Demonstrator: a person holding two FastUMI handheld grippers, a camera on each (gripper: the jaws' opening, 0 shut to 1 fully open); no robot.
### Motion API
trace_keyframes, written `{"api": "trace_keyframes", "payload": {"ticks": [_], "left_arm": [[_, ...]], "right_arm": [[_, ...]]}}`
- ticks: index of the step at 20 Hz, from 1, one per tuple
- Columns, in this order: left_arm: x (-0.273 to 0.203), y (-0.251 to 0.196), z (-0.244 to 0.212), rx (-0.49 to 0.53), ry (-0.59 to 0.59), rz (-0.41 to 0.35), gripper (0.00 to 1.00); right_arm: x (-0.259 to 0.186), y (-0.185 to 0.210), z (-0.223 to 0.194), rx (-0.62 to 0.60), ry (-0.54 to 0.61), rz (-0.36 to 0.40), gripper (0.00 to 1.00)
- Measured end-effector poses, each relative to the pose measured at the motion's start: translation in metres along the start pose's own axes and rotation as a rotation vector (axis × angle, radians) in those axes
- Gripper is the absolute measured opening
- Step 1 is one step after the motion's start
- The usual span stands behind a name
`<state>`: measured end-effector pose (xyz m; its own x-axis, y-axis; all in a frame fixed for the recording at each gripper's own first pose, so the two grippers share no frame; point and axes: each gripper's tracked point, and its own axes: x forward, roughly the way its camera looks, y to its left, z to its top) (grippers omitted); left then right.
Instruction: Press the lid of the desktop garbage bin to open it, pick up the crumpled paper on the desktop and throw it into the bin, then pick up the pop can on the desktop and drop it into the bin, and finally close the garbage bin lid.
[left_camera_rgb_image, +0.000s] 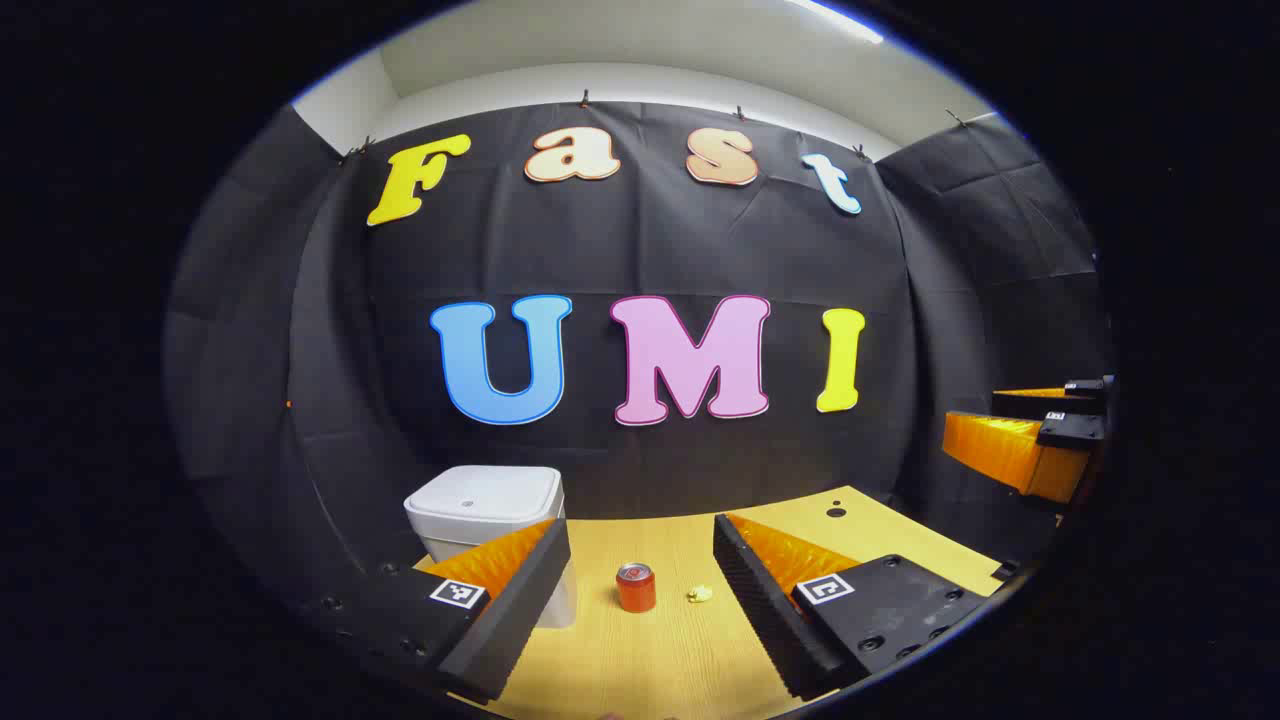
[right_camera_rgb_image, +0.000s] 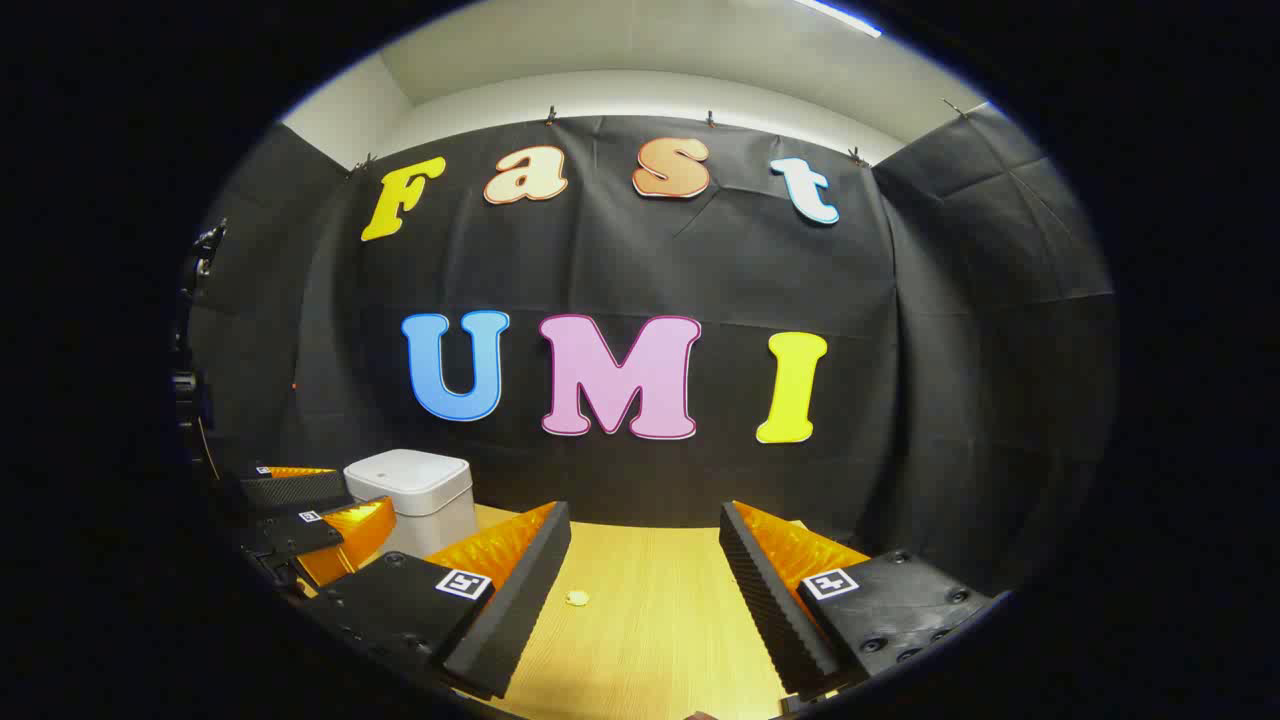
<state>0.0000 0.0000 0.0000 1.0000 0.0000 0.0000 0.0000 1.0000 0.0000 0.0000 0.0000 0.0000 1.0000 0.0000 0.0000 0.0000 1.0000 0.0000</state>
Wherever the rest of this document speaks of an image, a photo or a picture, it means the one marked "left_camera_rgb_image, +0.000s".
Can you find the red pop can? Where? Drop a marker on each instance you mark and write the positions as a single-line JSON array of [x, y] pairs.
[[636, 592]]

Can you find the wooden desktop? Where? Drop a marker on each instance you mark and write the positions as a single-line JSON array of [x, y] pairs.
[[660, 660]]

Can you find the black backdrop cloth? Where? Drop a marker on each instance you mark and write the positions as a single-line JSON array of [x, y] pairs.
[[640, 250]]

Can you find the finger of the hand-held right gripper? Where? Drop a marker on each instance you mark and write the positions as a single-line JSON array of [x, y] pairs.
[[1000, 450], [1030, 403]]

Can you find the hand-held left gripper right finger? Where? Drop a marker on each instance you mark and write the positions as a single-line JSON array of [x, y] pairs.
[[760, 610]]

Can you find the white desktop garbage bin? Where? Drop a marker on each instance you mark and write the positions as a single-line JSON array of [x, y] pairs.
[[480, 500]]

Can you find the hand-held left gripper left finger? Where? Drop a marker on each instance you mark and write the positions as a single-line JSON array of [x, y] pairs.
[[515, 610]]

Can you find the yellow paper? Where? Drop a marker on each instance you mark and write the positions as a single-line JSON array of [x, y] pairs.
[[700, 594]]

